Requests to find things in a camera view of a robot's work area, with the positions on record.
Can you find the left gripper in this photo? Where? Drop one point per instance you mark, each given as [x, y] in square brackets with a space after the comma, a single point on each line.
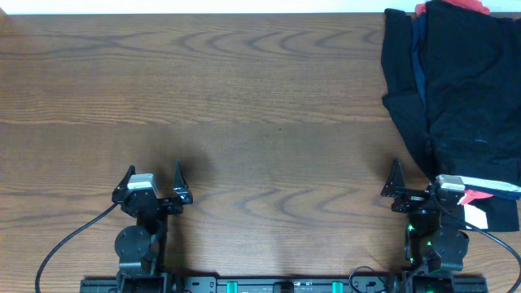
[182, 196]

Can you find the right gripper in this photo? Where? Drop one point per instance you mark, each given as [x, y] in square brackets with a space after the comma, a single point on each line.
[396, 188]

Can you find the black shorts with white waistband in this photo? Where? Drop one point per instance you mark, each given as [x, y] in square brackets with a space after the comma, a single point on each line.
[472, 65]

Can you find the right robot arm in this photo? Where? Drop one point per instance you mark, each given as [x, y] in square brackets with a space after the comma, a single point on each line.
[435, 250]

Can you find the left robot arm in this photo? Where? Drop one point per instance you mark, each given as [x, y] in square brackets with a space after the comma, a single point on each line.
[141, 247]

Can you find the black garment under pile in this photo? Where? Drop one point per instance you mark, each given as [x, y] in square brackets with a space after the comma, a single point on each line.
[402, 100]

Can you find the navy blue garment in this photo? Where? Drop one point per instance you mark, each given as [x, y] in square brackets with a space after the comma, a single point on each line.
[419, 36]

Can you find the red garment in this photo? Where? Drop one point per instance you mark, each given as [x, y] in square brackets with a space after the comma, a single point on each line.
[471, 5]

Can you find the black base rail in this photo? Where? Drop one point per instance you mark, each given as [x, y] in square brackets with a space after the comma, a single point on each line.
[370, 284]

